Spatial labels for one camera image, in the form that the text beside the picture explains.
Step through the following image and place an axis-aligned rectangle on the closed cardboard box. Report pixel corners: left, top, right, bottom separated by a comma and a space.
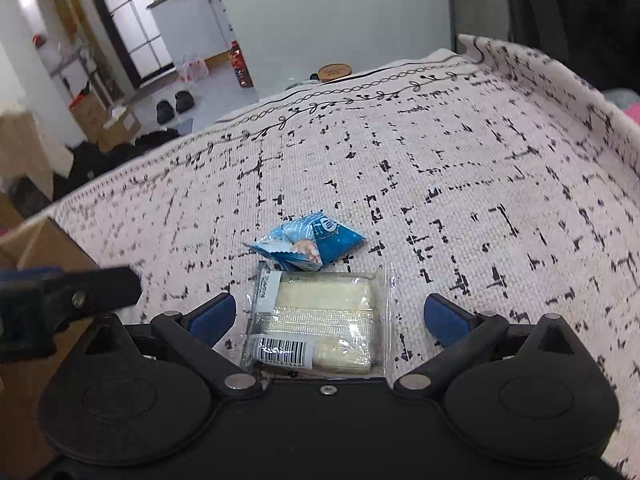
97, 106, 142, 153

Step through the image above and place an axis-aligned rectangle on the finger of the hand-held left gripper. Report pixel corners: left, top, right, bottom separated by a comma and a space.
0, 287, 71, 358
0, 265, 142, 323

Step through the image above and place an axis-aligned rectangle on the red bottle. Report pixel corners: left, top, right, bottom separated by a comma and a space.
229, 40, 252, 89

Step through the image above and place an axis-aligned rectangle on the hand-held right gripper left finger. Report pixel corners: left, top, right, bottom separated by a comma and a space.
75, 292, 264, 402

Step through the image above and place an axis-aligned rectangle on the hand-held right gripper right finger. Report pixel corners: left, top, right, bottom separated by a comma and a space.
392, 293, 597, 402

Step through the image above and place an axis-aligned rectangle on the pink soft item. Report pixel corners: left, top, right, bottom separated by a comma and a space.
602, 87, 640, 123

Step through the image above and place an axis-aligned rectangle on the blue snack packet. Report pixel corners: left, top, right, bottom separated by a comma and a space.
243, 211, 367, 272

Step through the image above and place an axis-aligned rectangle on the clear packet with white cake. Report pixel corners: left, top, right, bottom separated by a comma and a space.
239, 261, 391, 378

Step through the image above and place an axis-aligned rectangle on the black hanging coat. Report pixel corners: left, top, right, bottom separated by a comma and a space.
484, 0, 640, 96

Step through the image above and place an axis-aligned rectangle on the pink plastic bag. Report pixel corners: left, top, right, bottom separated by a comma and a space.
173, 55, 210, 82

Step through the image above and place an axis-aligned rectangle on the brown clay pot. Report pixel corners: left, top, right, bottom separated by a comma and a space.
318, 62, 354, 84

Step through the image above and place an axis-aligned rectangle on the cluttered white shelf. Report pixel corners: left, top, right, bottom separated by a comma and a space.
31, 32, 101, 92

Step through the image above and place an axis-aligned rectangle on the black clothes pile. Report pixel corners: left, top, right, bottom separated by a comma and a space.
52, 128, 181, 201

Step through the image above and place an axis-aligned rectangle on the white cabinet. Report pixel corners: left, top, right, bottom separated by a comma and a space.
146, 0, 236, 68

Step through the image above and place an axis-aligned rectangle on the black framed glass door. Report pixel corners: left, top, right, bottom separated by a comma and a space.
80, 0, 176, 92

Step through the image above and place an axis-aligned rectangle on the small cardboard box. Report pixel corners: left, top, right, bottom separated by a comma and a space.
69, 91, 112, 142

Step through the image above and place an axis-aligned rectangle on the white black-patterned blanket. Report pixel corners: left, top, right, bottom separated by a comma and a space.
22, 34, 640, 471

